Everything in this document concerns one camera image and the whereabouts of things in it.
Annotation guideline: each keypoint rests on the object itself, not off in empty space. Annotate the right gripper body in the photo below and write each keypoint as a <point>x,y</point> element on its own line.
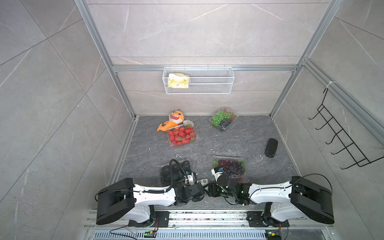
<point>214,189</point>

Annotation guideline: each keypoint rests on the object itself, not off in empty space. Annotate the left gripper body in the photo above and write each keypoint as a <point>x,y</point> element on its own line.
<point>200,198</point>

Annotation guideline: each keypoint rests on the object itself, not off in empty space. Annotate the white sticker sheet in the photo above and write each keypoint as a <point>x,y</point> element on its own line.
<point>203,182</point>

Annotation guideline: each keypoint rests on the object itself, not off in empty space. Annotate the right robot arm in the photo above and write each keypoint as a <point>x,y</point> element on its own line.
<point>297,198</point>

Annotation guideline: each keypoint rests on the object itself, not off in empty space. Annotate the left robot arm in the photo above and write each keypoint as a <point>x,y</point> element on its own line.
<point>136,202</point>

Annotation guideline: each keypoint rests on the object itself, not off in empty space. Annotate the black fruit box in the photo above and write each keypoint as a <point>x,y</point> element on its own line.
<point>175,172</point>

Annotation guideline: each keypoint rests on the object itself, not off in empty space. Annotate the purple grape box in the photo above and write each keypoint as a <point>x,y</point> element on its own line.
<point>233,167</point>

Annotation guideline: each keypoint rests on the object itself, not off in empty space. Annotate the strawberry box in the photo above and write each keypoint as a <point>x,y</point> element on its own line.
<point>183,134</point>

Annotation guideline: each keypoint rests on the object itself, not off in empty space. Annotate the green grape box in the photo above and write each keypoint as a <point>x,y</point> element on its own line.
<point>223,118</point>

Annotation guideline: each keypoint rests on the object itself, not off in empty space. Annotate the black oval object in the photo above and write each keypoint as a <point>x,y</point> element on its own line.
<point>271,148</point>

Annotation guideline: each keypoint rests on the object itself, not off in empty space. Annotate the orange shark plush toy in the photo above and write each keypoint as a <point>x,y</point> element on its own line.
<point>175,118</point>

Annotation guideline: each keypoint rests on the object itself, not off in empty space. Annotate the yellow packet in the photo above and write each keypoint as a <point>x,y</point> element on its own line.
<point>178,81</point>

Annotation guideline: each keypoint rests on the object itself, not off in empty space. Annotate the black hook rack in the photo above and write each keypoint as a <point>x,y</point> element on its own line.
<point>339,133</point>

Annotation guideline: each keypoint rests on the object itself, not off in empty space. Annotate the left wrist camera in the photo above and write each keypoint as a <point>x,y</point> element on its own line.
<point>190,178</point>

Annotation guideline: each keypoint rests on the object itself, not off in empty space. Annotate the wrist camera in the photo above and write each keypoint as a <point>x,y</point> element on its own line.
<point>217,172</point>
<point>190,178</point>

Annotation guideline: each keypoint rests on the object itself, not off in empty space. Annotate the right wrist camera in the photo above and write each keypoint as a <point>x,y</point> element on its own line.
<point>217,172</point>

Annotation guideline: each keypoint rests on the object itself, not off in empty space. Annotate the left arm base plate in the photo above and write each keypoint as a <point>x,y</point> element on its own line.
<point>157,218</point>

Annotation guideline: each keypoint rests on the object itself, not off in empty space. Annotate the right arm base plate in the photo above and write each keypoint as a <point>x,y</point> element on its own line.
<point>255,219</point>

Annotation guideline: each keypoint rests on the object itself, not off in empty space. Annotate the white wire basket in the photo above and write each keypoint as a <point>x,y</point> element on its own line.
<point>203,80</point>

